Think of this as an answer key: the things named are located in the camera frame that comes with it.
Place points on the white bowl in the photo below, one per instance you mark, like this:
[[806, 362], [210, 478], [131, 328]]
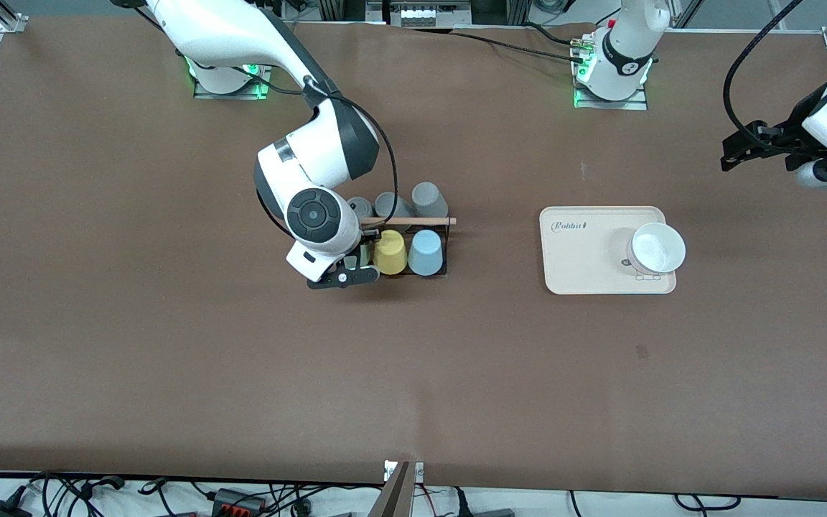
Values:
[[659, 248]]

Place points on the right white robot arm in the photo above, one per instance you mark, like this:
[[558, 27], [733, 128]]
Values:
[[241, 36]]

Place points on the white pole bracket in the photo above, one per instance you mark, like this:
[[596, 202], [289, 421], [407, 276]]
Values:
[[419, 472]]

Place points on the black power adapter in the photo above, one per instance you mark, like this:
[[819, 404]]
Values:
[[1, 510]]

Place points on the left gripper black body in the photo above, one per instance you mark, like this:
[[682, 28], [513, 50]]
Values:
[[789, 132]]

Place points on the beige rectangular tray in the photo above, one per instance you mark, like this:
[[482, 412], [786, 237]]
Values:
[[578, 276]]

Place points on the yellow plastic cup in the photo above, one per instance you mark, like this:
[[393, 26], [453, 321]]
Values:
[[390, 253]]

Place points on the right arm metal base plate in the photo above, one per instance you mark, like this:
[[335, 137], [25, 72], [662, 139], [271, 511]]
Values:
[[227, 95]]

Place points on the light blue plastic cup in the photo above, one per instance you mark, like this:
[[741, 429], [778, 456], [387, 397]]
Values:
[[426, 253]]

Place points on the pale green plastic cup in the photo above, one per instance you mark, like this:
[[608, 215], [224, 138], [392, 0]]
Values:
[[365, 255]]

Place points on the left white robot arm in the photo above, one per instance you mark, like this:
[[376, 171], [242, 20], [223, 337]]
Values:
[[622, 57]]

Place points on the grey socket strip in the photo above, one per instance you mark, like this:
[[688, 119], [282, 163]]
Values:
[[428, 13]]

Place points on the black power strip orange switches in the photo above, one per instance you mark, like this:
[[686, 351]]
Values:
[[237, 501]]

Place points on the grey plastic cup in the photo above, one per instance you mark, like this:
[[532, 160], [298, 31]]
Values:
[[392, 205], [362, 206], [428, 195]]

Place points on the aluminium camera pole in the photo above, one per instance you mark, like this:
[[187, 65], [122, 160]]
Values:
[[393, 499]]

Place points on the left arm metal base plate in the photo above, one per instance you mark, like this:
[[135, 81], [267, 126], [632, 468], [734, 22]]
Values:
[[636, 105]]

